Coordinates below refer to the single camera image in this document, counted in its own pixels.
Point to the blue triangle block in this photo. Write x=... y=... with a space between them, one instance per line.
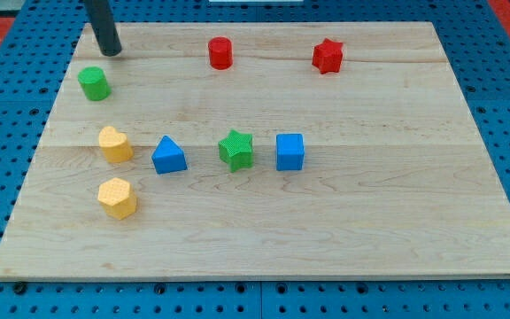
x=168 y=157

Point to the green star block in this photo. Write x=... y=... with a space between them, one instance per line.
x=236 y=150

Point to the blue cube block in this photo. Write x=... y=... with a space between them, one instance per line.
x=290 y=151

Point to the light wooden board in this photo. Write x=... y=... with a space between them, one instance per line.
x=396 y=182

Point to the red cylinder block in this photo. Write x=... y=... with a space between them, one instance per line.
x=220 y=53

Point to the red star block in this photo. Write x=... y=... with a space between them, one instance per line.
x=328 y=56

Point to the yellow heart block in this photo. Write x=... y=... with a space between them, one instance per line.
x=114 y=145

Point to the yellow hexagon block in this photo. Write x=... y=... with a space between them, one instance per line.
x=117 y=198

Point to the green cylinder block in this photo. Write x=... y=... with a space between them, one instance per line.
x=93 y=83

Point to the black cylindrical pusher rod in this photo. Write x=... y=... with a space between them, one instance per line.
x=103 y=25

